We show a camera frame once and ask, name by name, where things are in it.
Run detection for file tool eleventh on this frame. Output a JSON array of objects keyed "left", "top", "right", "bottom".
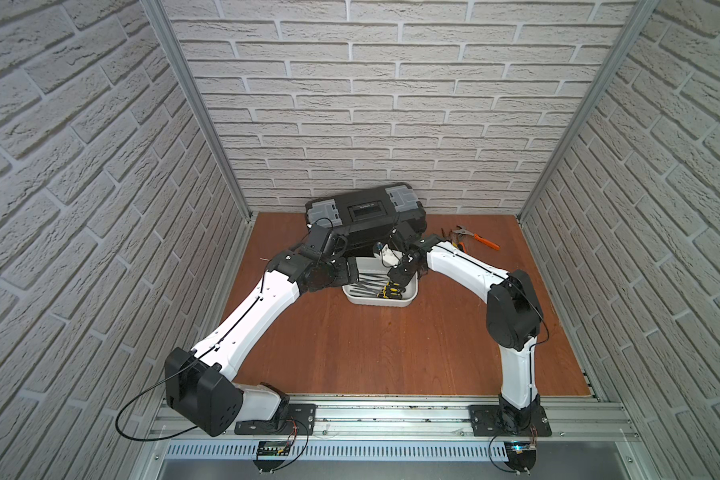
[{"left": 349, "top": 284, "right": 405, "bottom": 300}]

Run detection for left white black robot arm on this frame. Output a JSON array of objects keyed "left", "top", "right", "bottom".
[{"left": 164, "top": 224, "right": 358, "bottom": 437}]

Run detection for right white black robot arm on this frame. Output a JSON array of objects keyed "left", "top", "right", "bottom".
[{"left": 388, "top": 222, "right": 544, "bottom": 432}]

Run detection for white plastic storage box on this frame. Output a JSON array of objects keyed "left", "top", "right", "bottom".
[{"left": 342, "top": 257, "right": 419, "bottom": 308}]

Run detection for black plastic toolbox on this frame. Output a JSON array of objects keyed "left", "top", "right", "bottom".
[{"left": 305, "top": 183, "right": 427, "bottom": 257}]

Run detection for left control circuit board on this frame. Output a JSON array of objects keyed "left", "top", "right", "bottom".
[{"left": 254, "top": 440, "right": 292, "bottom": 473}]

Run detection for control circuit board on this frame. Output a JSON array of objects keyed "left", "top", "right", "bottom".
[
  {"left": 504, "top": 443, "right": 537, "bottom": 474},
  {"left": 254, "top": 440, "right": 292, "bottom": 473}
]

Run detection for right control circuit board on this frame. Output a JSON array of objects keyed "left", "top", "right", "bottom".
[{"left": 504, "top": 443, "right": 537, "bottom": 474}]

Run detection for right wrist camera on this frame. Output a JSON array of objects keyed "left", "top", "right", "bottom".
[{"left": 372, "top": 242, "right": 401, "bottom": 269}]

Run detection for orange handled pliers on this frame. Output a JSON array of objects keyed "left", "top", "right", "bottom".
[{"left": 454, "top": 225, "right": 501, "bottom": 263}]

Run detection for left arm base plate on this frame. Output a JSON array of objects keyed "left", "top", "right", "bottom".
[{"left": 234, "top": 403, "right": 317, "bottom": 437}]

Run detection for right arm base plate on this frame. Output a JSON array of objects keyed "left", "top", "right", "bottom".
[{"left": 467, "top": 405, "right": 552, "bottom": 438}]

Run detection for aluminium front rail frame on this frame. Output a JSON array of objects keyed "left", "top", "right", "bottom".
[{"left": 146, "top": 392, "right": 640, "bottom": 445}]

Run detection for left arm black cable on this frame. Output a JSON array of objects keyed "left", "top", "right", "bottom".
[{"left": 115, "top": 359, "right": 202, "bottom": 443}]

